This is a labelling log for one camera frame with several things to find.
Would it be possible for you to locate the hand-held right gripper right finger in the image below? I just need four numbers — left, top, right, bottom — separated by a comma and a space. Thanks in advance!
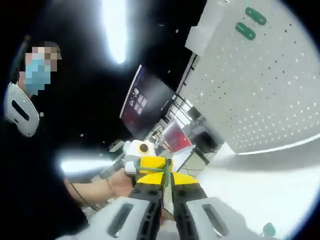
171, 172, 231, 240

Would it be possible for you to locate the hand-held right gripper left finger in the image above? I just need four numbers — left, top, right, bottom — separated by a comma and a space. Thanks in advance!
106, 172, 171, 240

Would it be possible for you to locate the white perforated mounting plate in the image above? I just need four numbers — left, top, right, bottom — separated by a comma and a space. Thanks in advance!
179, 0, 320, 155

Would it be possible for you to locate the person's left hand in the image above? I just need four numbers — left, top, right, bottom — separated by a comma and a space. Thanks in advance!
109, 167, 138, 199

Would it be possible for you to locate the laptop with red screen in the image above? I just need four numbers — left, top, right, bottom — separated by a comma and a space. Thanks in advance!
162, 119, 196, 171

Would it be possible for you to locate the black computer case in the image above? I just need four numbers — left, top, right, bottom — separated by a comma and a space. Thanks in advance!
193, 131, 221, 155

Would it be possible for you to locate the person's black clothing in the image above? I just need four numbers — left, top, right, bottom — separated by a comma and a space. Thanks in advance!
0, 94, 89, 240

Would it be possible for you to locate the ceiling light strip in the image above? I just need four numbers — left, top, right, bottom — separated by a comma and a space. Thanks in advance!
99, 0, 132, 65

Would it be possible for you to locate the grey worn device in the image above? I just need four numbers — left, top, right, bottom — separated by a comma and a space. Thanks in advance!
4, 82, 41, 138

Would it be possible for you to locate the large dark wall screen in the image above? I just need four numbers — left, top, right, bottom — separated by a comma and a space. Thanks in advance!
119, 64, 176, 136

